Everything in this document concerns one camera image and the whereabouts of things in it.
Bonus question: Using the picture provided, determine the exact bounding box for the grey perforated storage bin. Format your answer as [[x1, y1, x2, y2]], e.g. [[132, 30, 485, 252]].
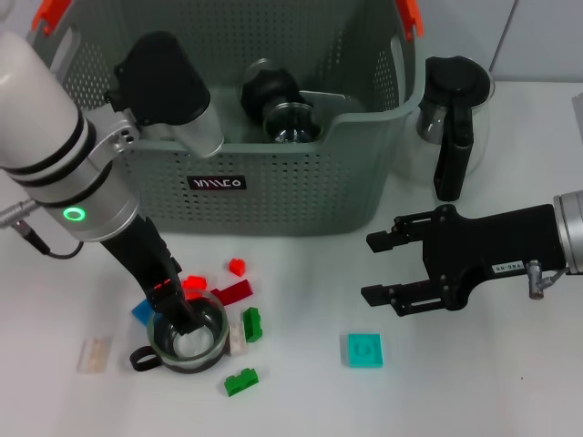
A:
[[13, 0, 427, 238]]

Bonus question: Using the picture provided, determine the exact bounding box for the long dark red toy brick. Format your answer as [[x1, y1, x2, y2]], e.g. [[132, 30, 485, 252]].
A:
[[211, 279, 254, 307]]

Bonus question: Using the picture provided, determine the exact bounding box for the glass teacup black holder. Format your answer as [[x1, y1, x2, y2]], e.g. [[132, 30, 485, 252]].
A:
[[239, 57, 305, 127], [129, 288, 230, 375], [261, 102, 325, 146]]

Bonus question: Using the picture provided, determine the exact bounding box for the orange bin handle clip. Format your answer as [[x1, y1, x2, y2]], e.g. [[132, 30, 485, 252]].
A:
[[34, 0, 74, 33], [394, 0, 425, 41]]

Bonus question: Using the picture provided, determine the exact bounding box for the blue toy brick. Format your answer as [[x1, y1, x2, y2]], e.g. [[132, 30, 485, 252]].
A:
[[131, 299, 154, 325]]

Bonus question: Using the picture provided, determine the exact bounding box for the green toy brick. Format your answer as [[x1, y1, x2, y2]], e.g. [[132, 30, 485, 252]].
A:
[[223, 366, 259, 398], [241, 307, 265, 343]]

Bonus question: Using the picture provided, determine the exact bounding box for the right gripper cable silver plug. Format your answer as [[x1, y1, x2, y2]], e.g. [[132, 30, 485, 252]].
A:
[[526, 259, 573, 300]]

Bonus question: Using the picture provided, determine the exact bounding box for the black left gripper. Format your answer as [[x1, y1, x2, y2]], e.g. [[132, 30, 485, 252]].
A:
[[100, 217, 204, 337]]

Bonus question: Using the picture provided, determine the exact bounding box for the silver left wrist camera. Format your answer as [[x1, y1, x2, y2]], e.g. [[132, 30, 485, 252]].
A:
[[105, 30, 225, 159]]

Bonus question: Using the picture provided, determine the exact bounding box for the clear toy brick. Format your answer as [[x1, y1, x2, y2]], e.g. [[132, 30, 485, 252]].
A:
[[76, 337, 113, 374]]

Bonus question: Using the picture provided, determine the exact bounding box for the white toy brick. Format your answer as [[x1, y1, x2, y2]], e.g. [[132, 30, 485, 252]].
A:
[[226, 320, 250, 358]]

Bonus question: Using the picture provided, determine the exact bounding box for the glass coffee pot black lid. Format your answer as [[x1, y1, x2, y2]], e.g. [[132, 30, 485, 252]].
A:
[[394, 54, 496, 202]]

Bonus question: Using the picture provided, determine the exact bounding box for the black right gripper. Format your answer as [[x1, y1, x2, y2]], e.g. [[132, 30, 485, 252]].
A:
[[360, 203, 570, 319]]

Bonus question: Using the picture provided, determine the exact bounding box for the teal square toy brick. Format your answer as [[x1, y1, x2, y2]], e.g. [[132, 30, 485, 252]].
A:
[[341, 333, 385, 369]]

